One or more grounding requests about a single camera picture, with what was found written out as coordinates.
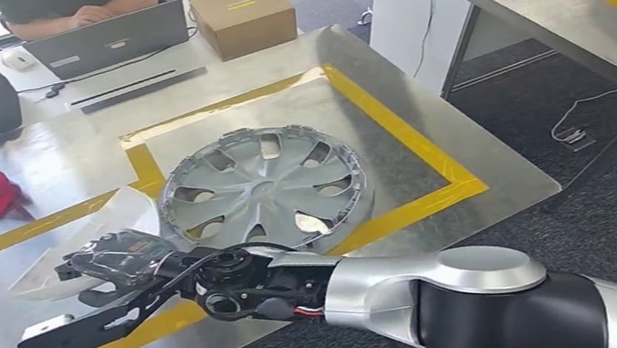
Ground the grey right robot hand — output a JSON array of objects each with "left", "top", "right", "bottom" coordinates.
[{"left": 51, "top": 222, "right": 187, "bottom": 314}]

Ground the white computer mouse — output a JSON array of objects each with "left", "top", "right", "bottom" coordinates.
[{"left": 0, "top": 46, "right": 38, "bottom": 75}]

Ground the grey laptop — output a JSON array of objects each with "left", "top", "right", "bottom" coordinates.
[{"left": 18, "top": 0, "right": 193, "bottom": 86}]

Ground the silver wheel cover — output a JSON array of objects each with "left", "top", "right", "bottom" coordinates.
[{"left": 147, "top": 111, "right": 385, "bottom": 279}]

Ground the white triangular plastic part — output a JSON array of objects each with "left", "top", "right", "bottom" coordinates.
[{"left": 0, "top": 182, "right": 170, "bottom": 307}]

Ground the white thin cable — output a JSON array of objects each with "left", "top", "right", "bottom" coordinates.
[{"left": 546, "top": 88, "right": 617, "bottom": 146}]

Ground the steel floor socket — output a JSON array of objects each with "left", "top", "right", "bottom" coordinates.
[{"left": 559, "top": 125, "right": 598, "bottom": 154}]

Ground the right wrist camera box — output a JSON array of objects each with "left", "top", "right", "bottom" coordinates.
[{"left": 12, "top": 293, "right": 164, "bottom": 348}]

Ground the person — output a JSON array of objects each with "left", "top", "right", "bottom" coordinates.
[{"left": 0, "top": 0, "right": 168, "bottom": 46}]

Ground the brown cardboard box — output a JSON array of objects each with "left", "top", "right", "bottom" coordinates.
[{"left": 187, "top": 0, "right": 302, "bottom": 66}]

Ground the white office desk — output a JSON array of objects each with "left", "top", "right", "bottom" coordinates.
[{"left": 0, "top": 0, "right": 314, "bottom": 132}]

